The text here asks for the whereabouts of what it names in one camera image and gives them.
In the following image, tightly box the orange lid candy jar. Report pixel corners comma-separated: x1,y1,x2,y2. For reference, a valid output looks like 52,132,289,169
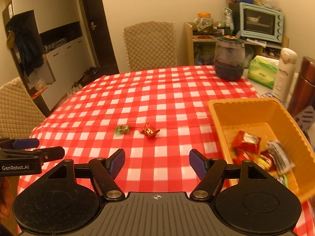
194,12,213,34

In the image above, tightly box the yellow green snack packet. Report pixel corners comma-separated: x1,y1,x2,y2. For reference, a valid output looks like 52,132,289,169
255,158,272,171

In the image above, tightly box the light blue toaster oven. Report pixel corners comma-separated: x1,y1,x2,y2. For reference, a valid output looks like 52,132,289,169
239,3,284,43

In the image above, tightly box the green tissue pack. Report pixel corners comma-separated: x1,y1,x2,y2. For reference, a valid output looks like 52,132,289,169
247,55,279,89

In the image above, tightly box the dark colourful candy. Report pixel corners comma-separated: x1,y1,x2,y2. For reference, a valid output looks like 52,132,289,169
274,175,288,188

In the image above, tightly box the red gold candy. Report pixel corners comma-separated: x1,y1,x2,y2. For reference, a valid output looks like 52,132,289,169
139,124,160,137

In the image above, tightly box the blue medicine box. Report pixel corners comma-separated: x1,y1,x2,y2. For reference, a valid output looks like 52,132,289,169
261,93,278,100

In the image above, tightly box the dark glass jar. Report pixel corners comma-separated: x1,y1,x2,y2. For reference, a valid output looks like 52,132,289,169
214,36,245,82

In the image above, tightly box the grey phone stand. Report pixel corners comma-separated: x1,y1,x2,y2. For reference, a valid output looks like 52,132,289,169
294,105,315,131

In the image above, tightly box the wooden shelf rack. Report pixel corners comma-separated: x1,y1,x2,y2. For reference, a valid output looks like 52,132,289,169
180,22,289,65

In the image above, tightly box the left hand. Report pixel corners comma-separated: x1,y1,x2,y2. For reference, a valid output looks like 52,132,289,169
0,177,14,219

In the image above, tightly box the dark door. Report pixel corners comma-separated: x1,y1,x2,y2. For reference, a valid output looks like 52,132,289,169
82,0,119,75

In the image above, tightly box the large red snack packet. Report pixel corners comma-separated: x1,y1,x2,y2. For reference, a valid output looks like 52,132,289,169
232,130,261,155

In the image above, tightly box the orange plastic tray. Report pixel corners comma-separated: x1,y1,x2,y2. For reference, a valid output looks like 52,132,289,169
207,97,315,203

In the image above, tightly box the brown steel food flask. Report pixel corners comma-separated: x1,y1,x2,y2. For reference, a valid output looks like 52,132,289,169
287,56,315,117

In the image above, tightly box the silver nut snack packet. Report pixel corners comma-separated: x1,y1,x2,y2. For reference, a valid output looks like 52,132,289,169
266,140,295,175

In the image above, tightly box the green wrapped candy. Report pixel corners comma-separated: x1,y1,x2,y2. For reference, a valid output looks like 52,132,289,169
114,124,130,135

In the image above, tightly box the red candy packet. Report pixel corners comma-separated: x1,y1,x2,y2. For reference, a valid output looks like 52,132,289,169
233,148,254,165
260,150,277,171

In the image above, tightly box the white cabinet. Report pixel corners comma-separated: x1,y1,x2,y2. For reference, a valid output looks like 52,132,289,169
2,0,92,116

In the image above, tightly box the white miffy bottle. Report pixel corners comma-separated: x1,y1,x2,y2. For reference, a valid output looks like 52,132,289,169
272,47,297,103

